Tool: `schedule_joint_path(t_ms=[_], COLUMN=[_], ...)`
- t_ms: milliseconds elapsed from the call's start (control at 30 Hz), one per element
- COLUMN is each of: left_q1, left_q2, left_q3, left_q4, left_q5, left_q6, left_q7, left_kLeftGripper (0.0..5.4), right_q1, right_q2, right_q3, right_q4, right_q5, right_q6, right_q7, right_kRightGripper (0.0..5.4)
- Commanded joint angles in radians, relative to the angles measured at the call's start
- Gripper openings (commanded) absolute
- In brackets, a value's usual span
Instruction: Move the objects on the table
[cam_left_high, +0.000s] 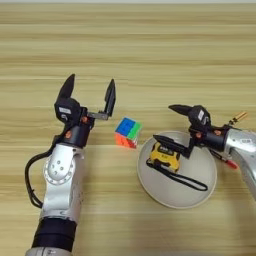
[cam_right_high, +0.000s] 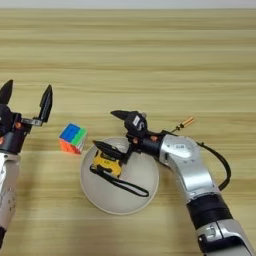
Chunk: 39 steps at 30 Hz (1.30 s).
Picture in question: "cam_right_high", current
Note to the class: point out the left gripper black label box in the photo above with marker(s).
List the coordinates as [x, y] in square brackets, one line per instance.
[4, 118]

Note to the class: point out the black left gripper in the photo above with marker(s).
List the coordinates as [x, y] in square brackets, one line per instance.
[13, 140]

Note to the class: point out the round white plate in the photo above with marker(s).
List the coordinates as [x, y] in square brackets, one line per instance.
[133, 186]

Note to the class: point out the colourful puzzle cube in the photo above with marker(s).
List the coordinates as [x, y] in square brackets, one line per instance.
[72, 138]

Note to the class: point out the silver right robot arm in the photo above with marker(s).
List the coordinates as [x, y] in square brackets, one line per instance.
[190, 166]

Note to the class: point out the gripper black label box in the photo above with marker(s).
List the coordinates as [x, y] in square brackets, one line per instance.
[135, 122]
[4, 118]

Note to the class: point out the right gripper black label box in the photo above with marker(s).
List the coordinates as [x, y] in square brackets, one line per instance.
[135, 122]

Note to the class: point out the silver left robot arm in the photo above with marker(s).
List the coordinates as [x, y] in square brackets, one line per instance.
[6, 186]

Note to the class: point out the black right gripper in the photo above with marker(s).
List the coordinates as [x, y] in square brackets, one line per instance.
[146, 142]

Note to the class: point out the yellow black tape measure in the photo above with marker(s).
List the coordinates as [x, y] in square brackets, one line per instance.
[106, 164]

